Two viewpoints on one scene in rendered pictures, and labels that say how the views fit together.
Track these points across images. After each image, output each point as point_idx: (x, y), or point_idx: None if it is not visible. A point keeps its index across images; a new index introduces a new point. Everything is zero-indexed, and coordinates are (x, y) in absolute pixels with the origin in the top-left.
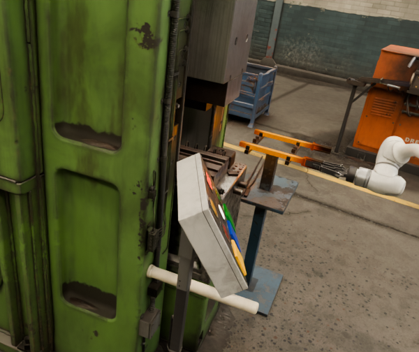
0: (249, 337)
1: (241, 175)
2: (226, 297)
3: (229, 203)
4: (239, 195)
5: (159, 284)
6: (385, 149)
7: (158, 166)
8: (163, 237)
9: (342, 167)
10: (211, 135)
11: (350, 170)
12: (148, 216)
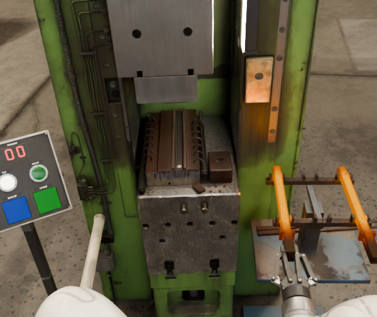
0: None
1: (216, 199)
2: (83, 277)
3: (173, 214)
4: (221, 221)
5: (107, 236)
6: (339, 304)
7: (81, 131)
8: (120, 201)
9: (297, 279)
10: (237, 138)
11: (288, 287)
12: (77, 168)
